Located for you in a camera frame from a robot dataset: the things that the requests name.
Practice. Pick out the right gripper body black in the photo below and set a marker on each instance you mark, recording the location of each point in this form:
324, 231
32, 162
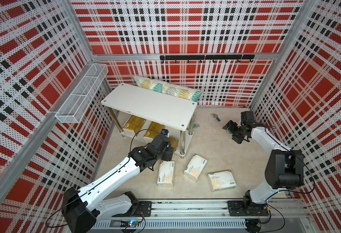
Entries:
236, 131

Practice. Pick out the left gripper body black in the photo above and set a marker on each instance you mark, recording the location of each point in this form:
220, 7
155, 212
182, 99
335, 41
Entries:
168, 154

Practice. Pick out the gold tissue pack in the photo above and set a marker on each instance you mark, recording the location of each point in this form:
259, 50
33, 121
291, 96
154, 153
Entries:
153, 130
174, 143
133, 125

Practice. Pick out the white tissue pack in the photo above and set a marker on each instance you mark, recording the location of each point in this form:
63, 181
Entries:
195, 167
221, 180
166, 174

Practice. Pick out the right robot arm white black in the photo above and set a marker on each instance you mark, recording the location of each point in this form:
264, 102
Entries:
284, 170

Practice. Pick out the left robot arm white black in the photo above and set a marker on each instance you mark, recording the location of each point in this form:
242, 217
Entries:
81, 208

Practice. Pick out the white two-tier shelf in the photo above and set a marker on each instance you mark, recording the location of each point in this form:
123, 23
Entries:
176, 114

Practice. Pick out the small floor debris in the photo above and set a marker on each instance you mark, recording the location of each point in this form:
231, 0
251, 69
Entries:
215, 116

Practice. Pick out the geometric patterned pillow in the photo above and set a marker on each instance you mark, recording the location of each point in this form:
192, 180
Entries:
159, 86

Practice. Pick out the small green circuit board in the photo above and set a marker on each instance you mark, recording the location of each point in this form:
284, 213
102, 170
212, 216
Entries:
130, 224

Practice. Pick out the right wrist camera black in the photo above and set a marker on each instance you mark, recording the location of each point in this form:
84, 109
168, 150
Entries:
247, 118

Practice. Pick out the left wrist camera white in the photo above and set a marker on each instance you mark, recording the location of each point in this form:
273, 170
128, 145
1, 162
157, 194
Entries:
165, 132

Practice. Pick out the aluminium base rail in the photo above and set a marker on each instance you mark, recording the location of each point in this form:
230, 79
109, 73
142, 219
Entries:
284, 216

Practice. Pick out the black wall hook rail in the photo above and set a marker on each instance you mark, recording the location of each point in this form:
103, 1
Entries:
237, 57

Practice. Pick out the white wire mesh basket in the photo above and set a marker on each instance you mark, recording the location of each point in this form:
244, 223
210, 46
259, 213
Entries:
74, 108

